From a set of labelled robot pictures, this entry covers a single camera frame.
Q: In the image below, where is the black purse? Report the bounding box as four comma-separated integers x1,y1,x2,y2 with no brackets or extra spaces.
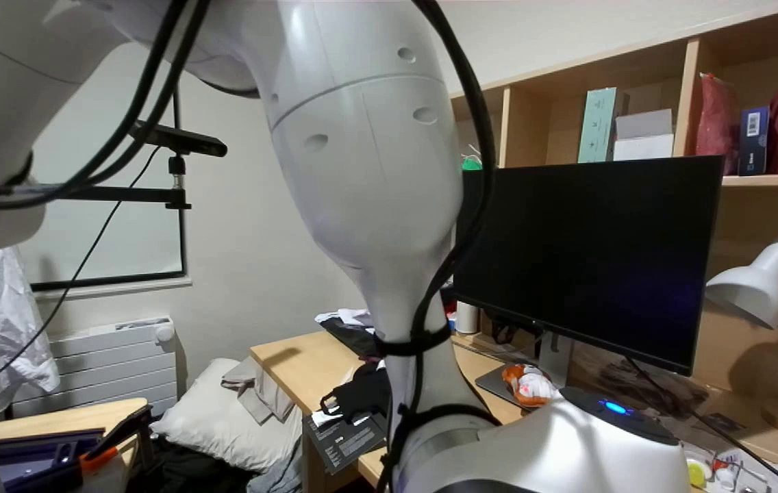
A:
319,361,394,427

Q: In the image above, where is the black cloth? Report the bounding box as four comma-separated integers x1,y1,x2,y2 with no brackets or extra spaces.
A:
320,316,384,359

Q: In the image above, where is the white cup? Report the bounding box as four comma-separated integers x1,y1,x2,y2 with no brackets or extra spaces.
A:
455,301,481,336

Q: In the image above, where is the grey mouse pad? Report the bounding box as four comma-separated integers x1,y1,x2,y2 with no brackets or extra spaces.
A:
475,365,534,410

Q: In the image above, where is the grey folded cloth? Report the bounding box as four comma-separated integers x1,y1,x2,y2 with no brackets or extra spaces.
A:
221,357,295,425

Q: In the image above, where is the orange and white plush toy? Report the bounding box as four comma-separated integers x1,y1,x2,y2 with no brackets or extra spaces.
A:
501,364,562,409

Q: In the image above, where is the black monitor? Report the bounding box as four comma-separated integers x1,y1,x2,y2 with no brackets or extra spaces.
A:
453,155,726,390

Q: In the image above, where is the black printed booklet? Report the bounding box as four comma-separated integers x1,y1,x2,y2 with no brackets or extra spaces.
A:
302,409,388,475

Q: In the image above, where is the teal box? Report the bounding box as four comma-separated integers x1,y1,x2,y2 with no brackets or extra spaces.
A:
577,86,630,164

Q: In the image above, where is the white pillow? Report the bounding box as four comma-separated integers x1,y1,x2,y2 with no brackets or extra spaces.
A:
150,357,303,474

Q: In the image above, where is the white box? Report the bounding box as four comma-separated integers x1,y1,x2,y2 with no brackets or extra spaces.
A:
613,108,675,162

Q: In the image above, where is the red plastic bag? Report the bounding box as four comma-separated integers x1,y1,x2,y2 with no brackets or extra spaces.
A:
695,73,741,176

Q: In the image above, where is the wooden shelf unit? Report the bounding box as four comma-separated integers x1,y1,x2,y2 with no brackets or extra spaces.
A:
449,0,778,480

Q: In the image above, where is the small wooden table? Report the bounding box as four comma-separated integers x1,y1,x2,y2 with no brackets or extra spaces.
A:
0,398,155,493

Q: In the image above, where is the white desk lamp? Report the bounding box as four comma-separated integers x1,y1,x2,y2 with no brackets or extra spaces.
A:
704,236,778,451

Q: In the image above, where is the dark blue box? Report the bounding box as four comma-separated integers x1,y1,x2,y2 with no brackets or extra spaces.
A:
738,105,771,177

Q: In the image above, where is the white hanging garment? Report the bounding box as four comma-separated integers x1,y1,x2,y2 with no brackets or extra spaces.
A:
0,246,61,412

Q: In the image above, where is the camera on mount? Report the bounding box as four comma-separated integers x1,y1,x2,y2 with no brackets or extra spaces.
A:
34,88,229,210

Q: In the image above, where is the white wall radiator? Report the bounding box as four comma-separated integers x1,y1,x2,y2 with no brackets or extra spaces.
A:
11,316,179,419

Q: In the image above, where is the black cable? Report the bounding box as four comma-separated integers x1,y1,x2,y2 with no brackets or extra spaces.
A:
625,355,778,493
0,146,162,379

